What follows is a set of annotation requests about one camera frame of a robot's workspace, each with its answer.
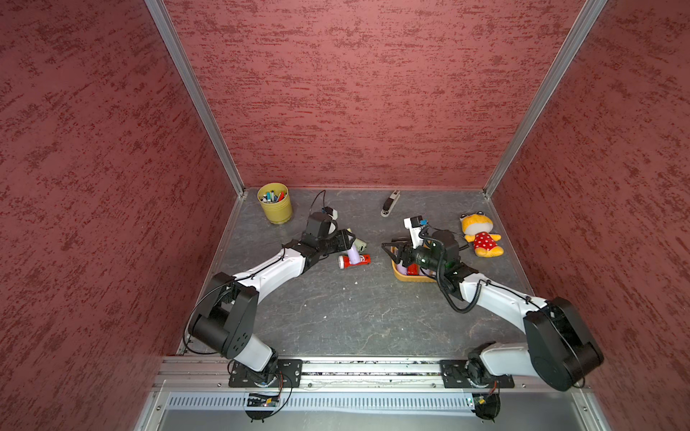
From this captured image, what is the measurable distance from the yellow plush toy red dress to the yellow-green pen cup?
0.72 meters

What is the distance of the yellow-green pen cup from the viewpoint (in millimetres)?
1000

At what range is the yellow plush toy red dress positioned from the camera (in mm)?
969
